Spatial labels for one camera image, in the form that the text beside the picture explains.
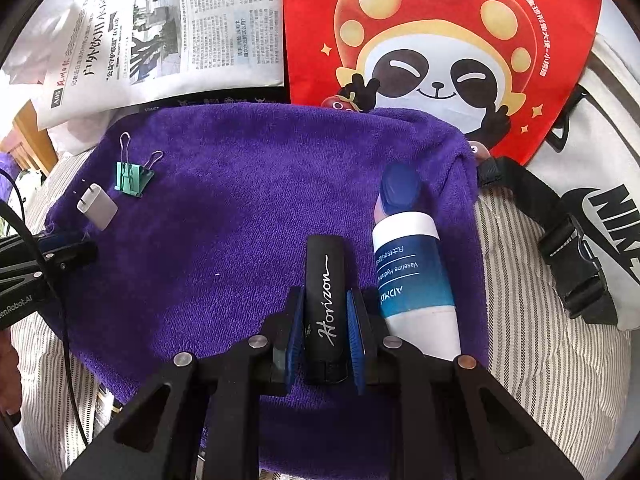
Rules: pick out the folded newspaper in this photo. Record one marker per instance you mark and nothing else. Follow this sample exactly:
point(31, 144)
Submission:
point(200, 35)

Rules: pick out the purple towel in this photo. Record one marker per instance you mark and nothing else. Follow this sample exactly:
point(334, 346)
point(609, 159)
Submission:
point(225, 235)

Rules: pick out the white waist bag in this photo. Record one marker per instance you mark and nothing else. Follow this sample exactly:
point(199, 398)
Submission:
point(607, 135)

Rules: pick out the white charger plug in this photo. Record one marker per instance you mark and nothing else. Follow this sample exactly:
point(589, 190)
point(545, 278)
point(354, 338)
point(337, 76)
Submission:
point(99, 207)

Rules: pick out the small blue jar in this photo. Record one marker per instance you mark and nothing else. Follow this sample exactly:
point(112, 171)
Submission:
point(400, 187)

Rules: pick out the white plastic shopping bag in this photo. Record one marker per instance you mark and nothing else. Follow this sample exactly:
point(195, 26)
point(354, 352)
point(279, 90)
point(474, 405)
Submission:
point(25, 67)

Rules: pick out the green binder clip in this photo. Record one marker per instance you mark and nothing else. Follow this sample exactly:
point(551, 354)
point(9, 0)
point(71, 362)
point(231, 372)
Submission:
point(131, 177)

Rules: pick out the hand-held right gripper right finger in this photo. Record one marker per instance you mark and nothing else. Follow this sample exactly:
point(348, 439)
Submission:
point(356, 340)

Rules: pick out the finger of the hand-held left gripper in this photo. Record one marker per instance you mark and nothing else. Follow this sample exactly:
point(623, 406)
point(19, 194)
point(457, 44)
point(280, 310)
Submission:
point(65, 252)

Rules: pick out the wooden headboard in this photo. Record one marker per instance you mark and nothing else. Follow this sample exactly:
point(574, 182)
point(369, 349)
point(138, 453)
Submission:
point(30, 145)

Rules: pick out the black tube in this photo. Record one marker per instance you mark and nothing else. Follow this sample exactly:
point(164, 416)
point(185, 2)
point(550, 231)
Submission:
point(325, 285)

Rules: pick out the red panda paper bag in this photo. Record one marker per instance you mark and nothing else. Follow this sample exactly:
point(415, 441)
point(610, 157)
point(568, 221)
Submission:
point(550, 35)

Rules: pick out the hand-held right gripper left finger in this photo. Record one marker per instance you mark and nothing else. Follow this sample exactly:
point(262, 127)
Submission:
point(295, 330)

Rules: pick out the person's left forearm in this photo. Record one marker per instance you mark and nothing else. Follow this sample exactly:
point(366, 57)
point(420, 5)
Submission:
point(7, 375)

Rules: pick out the blue and white lotion bottle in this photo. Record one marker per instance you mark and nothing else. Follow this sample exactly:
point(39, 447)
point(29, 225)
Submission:
point(415, 280)

